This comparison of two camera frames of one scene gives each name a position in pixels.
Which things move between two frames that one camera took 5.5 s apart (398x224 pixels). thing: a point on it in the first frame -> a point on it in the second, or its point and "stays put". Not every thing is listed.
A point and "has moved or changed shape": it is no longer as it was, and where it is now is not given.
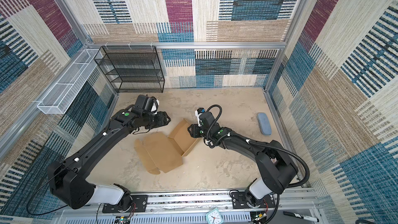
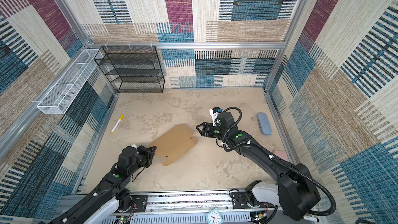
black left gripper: (162, 119) -> (148, 153)
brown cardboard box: (162, 153) has moved or changed shape
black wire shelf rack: (132, 69) stays put
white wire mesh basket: (59, 98) stays put
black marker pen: (303, 217) stays put
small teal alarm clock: (214, 217) stays put
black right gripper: (194, 133) -> (208, 126)
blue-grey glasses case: (264, 124) stays put
